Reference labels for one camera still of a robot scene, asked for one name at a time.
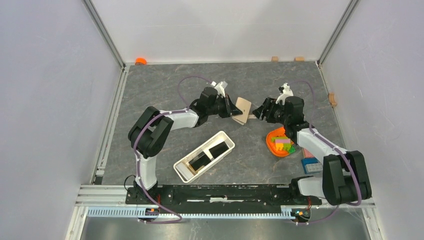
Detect white plastic tray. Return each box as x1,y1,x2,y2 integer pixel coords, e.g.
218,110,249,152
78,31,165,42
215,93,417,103
173,131,236,184

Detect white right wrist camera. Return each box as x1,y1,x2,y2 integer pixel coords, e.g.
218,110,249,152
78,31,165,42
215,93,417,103
276,82,294,105

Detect white toothed cable rail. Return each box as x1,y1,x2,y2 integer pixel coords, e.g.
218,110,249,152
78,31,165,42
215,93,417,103
87,206,295,220

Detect wooden block right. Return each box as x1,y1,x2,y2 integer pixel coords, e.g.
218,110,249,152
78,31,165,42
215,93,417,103
294,56,305,62

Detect orange round cap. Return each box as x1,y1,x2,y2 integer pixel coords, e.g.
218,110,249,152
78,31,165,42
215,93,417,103
134,57,147,65

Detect curved wooden piece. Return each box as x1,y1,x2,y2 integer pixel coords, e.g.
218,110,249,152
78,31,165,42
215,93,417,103
328,92,338,108

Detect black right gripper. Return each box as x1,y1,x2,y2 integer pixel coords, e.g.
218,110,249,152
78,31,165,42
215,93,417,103
251,97,289,126

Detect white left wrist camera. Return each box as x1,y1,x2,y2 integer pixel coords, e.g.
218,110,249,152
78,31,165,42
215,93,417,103
211,81,228,98

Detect blue small box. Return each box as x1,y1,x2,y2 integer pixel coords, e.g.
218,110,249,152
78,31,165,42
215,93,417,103
300,157,323,174

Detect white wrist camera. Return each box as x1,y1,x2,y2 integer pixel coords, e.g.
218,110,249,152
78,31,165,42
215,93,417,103
211,81,228,98
276,82,294,105

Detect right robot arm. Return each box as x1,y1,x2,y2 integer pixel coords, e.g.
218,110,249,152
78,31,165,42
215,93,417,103
252,96,372,206

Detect orange bowl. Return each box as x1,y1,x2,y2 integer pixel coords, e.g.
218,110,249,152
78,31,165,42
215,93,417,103
265,127,296,158

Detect beige leather card holder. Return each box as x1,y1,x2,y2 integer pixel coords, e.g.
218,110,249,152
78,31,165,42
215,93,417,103
232,97,256,125

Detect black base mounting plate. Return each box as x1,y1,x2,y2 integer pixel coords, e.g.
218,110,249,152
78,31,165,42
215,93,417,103
125,184,322,215

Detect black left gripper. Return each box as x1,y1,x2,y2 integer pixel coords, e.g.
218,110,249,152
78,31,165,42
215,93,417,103
206,93,242,118

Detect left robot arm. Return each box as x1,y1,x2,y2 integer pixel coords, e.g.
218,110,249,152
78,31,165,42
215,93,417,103
128,87,243,204

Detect black credit card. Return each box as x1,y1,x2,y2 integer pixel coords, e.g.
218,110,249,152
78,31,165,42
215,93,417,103
188,151,211,172
209,141,229,159

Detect coloured toy blocks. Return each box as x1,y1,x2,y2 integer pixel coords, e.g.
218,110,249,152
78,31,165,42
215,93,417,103
267,136,296,157

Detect pink card box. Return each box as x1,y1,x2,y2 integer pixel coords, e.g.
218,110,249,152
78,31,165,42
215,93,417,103
301,148,315,159

